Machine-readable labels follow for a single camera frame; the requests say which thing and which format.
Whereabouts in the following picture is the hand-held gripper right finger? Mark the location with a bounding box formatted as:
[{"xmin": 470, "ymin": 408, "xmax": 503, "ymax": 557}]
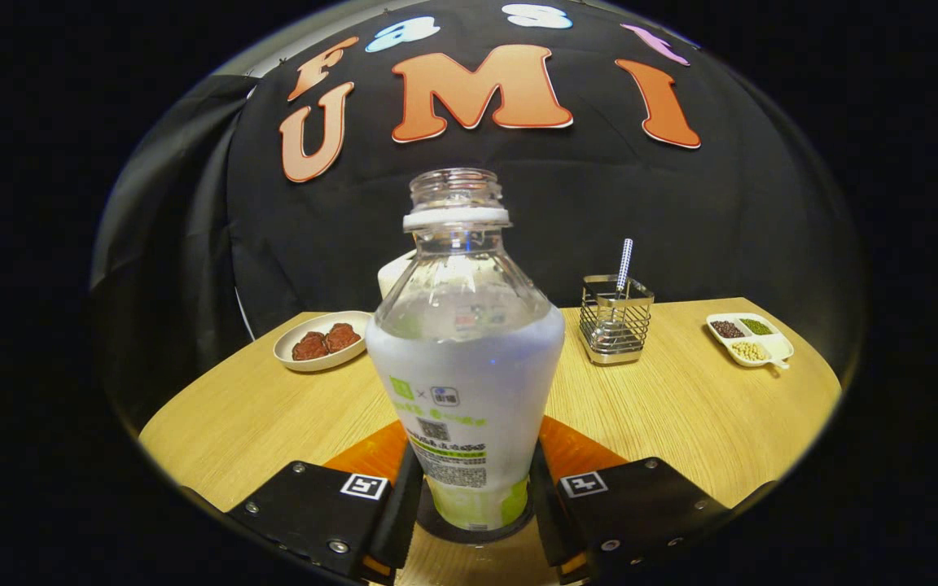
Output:
[{"xmin": 528, "ymin": 417, "xmax": 730, "ymax": 585}]

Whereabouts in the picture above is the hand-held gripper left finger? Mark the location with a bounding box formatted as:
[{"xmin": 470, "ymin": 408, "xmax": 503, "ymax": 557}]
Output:
[{"xmin": 229, "ymin": 421, "xmax": 425, "ymax": 585}]

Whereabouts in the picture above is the dark brown round coaster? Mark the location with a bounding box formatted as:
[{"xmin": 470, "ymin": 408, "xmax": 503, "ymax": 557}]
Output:
[{"xmin": 416, "ymin": 487, "xmax": 535, "ymax": 545}]

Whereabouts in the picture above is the clear juice bottle white label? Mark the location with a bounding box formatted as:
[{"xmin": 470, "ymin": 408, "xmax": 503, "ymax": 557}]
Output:
[{"xmin": 365, "ymin": 168, "xmax": 566, "ymax": 532}]

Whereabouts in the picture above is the wooden table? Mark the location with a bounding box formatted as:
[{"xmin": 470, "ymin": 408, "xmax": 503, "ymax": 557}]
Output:
[{"xmin": 139, "ymin": 297, "xmax": 842, "ymax": 586}]

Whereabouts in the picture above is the small cream plate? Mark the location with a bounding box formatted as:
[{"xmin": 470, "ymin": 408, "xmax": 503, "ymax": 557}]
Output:
[{"xmin": 274, "ymin": 311, "xmax": 372, "ymax": 373}]

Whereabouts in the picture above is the red braised meat piece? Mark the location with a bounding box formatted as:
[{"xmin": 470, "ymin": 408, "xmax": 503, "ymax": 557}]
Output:
[
  {"xmin": 291, "ymin": 331, "xmax": 330, "ymax": 361},
  {"xmin": 324, "ymin": 323, "xmax": 362, "ymax": 352}
]

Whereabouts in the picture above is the cream white dispenser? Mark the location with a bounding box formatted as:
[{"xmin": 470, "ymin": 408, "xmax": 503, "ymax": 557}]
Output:
[{"xmin": 377, "ymin": 248, "xmax": 419, "ymax": 299}]

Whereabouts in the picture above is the white divided dish with beans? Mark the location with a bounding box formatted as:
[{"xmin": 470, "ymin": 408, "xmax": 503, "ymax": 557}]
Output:
[{"xmin": 707, "ymin": 313, "xmax": 795, "ymax": 370}]

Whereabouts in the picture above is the metal wire mesh holder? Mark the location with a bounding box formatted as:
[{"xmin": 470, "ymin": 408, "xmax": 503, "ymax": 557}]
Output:
[{"xmin": 577, "ymin": 275, "xmax": 655, "ymax": 365}]

